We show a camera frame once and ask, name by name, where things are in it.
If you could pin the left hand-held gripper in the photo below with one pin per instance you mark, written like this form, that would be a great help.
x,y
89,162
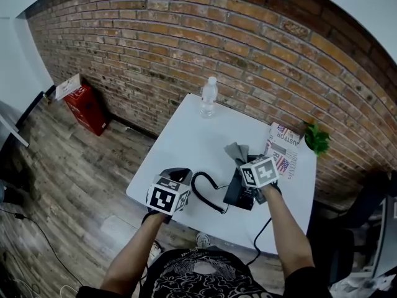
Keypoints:
x,y
162,199

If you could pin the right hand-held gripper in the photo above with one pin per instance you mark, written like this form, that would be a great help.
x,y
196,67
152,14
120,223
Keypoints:
x,y
259,172

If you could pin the black telephone handset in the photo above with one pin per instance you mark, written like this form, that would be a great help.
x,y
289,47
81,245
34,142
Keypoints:
x,y
178,178

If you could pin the grey knitted cloth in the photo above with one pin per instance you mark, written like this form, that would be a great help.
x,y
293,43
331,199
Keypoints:
x,y
237,151

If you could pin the person's left forearm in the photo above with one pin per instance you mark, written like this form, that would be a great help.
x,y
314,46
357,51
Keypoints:
x,y
133,253

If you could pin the person's right forearm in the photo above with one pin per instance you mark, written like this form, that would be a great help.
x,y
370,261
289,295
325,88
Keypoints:
x,y
287,228

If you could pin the black telephone base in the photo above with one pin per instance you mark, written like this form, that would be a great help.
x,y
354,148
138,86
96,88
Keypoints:
x,y
237,194

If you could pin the printed newspaper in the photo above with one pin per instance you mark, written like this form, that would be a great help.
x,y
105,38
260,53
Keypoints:
x,y
282,144

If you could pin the small green potted plant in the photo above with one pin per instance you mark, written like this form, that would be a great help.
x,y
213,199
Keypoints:
x,y
318,140

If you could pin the white shoe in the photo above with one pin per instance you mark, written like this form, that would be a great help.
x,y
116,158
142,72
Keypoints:
x,y
154,250
203,240

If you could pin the clear plastic water bottle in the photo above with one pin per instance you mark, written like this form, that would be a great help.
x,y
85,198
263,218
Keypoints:
x,y
208,99

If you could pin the person's black printed shirt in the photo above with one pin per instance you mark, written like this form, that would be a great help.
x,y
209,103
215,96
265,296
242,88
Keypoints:
x,y
201,275

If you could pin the black office chair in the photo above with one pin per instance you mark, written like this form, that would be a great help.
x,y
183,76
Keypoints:
x,y
359,210

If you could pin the red box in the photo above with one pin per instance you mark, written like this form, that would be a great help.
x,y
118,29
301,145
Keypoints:
x,y
88,110

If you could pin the white paper card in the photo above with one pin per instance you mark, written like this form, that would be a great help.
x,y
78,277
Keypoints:
x,y
67,87

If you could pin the white desk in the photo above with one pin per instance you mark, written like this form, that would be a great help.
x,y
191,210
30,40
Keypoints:
x,y
10,120

